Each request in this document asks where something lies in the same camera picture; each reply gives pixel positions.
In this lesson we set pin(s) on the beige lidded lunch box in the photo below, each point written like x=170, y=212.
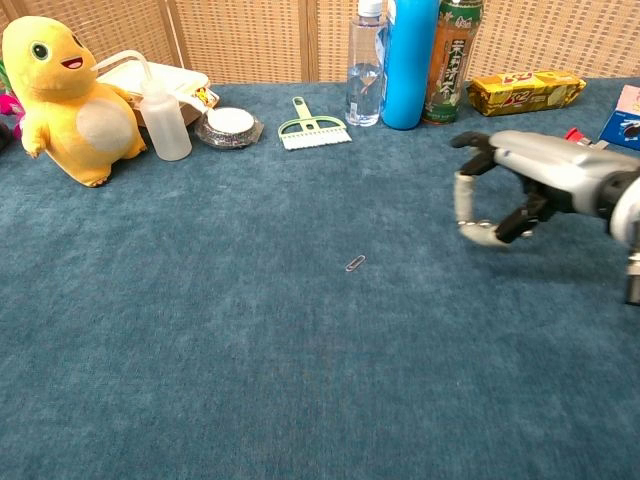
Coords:
x=175, y=82

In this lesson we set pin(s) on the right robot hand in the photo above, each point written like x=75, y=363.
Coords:
x=560, y=165

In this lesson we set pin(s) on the clear plastic water bottle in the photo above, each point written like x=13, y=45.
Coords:
x=365, y=75

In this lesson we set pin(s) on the green small hand brush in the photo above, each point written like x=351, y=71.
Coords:
x=312, y=132

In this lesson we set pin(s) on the metal paper clip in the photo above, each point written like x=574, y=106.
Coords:
x=355, y=263

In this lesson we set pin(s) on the round tin with white lid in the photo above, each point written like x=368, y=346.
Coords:
x=229, y=127

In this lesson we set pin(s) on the translucent squeeze wash bottle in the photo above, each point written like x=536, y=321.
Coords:
x=167, y=130

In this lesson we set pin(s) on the wicker folding screen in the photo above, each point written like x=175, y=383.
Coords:
x=250, y=35

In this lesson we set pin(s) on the small colourful snack packet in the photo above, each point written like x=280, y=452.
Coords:
x=206, y=97

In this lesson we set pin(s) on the brown tea drink bottle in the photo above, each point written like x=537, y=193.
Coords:
x=450, y=65

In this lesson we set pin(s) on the blue pink cookie box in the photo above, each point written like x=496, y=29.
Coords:
x=625, y=122

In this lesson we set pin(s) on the yellow plush dinosaur toy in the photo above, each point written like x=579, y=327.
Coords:
x=70, y=115

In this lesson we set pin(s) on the tall blue bottle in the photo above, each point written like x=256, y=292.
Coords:
x=410, y=65

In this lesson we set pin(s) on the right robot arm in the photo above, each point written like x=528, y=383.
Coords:
x=627, y=215

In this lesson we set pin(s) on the colourful feather shuttlecock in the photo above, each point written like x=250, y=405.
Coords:
x=7, y=102

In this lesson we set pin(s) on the yellow biscuit packet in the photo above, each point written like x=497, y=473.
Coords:
x=525, y=92

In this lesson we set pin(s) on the blue felt table cover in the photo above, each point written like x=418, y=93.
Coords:
x=250, y=350

